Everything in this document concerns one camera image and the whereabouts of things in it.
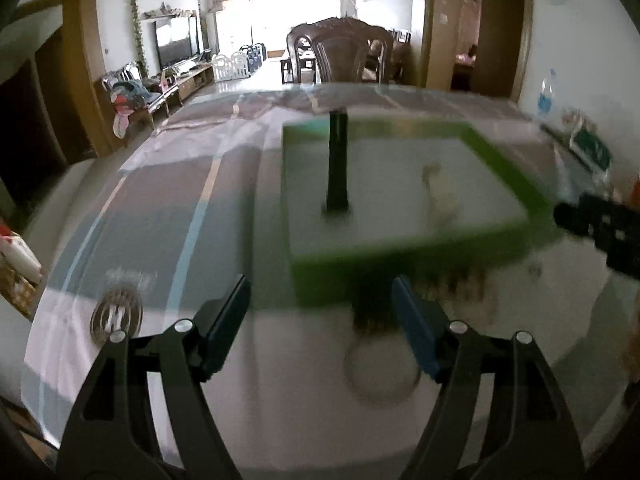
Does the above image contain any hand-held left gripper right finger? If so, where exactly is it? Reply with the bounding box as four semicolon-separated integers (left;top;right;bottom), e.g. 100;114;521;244
391;275;587;480

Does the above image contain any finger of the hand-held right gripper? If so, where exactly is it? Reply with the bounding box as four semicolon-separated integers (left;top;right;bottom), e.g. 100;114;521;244
554;192;640;276

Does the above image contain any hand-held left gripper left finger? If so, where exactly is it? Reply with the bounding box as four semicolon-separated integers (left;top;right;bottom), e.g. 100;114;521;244
55;274;252;480

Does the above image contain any dark beaded bracelet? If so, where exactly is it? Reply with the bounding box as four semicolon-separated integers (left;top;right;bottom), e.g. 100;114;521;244
350;302;401;338

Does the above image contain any studded ring bracelet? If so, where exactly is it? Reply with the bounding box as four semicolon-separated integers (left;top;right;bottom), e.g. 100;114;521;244
344;337;423;408

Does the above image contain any beige pendant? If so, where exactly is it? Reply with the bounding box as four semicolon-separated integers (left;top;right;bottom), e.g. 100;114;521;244
420;162;463;231

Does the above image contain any green tray with white inside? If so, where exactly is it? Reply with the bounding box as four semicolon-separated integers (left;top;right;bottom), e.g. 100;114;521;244
281;119;558;308

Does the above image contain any black strap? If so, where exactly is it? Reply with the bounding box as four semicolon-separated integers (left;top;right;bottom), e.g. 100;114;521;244
325;110;352;216

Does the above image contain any green box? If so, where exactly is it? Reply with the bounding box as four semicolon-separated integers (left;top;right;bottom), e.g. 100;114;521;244
570;125;613;171

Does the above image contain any crumpled white wrapper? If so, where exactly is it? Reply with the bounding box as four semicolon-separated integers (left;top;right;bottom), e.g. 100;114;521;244
560;107;598;136

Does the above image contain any clear water bottle blue label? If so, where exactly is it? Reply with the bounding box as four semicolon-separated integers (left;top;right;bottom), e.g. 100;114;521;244
537;69;558;118

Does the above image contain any pile of colourful clothes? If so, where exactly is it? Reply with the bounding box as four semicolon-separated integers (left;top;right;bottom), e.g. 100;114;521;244
107;80;151;138

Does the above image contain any wooden television cabinet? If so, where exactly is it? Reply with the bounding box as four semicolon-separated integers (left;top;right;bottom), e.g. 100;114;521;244
165;62;216;103

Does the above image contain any brown wooden sofa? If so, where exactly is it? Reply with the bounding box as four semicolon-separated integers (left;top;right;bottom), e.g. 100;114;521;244
392;40;418;83

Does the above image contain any white baby fence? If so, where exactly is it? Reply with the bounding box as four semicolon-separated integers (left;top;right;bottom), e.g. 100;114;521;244
212;45;268;81

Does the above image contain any carved dark wooden chair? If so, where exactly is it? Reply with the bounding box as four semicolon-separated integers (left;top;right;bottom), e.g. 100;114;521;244
286;16;396;85

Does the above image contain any flat screen television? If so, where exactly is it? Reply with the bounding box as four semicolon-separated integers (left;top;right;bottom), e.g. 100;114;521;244
155;16;201;68

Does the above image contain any green vine garland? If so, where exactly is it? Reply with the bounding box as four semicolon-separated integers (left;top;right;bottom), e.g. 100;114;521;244
130;0;148;76

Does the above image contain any brown beaded bracelet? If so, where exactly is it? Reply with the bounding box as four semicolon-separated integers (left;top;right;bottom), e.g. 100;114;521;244
415;265;501;311

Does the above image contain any wooden chair with metal frame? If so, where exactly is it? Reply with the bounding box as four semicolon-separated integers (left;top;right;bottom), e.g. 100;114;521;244
102;62;181;136

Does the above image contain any wall shelf with ornaments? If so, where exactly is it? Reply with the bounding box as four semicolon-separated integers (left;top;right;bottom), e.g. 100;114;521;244
142;7;196;21

